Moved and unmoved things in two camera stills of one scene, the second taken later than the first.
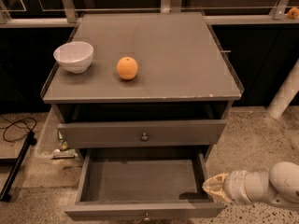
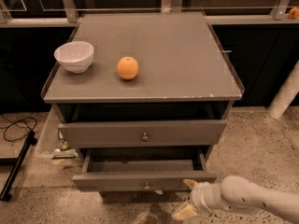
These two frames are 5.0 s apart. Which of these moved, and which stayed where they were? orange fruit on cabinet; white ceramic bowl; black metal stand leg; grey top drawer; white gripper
Moved: white gripper
Stayed: white ceramic bowl; orange fruit on cabinet; black metal stand leg; grey top drawer
